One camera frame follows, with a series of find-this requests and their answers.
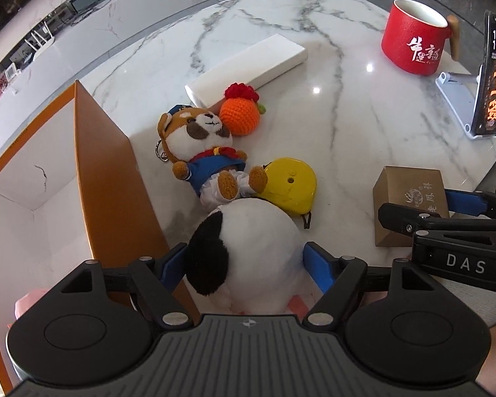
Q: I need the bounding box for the red mug wooden handle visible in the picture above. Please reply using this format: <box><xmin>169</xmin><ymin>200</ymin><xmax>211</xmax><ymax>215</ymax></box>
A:
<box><xmin>381</xmin><ymin>0</ymin><xmax>461</xmax><ymax>76</ymax></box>

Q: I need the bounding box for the white rectangular box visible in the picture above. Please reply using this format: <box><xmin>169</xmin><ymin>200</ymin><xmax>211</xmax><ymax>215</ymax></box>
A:
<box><xmin>184</xmin><ymin>34</ymin><xmax>308</xmax><ymax>110</ymax></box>

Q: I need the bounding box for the smartphone with lit screen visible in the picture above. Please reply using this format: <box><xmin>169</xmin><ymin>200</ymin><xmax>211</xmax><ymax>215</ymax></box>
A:
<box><xmin>471</xmin><ymin>11</ymin><xmax>496</xmax><ymax>136</ymax></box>

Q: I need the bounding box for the orange white storage box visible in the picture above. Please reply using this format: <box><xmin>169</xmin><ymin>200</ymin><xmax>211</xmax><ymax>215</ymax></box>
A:
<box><xmin>0</xmin><ymin>82</ymin><xmax>168</xmax><ymax>392</ymax></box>

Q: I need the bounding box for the yellow tape measure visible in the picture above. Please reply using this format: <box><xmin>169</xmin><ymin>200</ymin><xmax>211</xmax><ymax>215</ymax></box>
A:
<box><xmin>256</xmin><ymin>157</ymin><xmax>317</xmax><ymax>230</ymax></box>

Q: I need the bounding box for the brown dog plush toy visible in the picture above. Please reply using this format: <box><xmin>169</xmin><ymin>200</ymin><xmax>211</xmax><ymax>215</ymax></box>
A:
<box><xmin>157</xmin><ymin>105</ymin><xmax>268</xmax><ymax>211</ymax></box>

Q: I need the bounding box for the black and white plush ball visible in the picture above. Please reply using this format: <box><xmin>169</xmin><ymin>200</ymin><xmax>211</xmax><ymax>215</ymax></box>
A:
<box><xmin>185</xmin><ymin>198</ymin><xmax>306</xmax><ymax>315</ymax></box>

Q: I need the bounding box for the orange crocheted tangerine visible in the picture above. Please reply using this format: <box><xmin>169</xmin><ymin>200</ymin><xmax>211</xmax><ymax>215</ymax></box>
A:
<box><xmin>219</xmin><ymin>82</ymin><xmax>266</xmax><ymax>136</ymax></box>

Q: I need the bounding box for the white phone stand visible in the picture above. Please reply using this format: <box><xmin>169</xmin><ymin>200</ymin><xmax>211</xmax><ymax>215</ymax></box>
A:
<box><xmin>434</xmin><ymin>72</ymin><xmax>496</xmax><ymax>140</ymax></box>

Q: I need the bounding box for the brown cardboard tea box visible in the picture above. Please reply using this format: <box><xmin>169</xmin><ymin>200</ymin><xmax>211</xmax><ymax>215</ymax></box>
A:
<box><xmin>373</xmin><ymin>166</ymin><xmax>450</xmax><ymax>247</ymax></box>

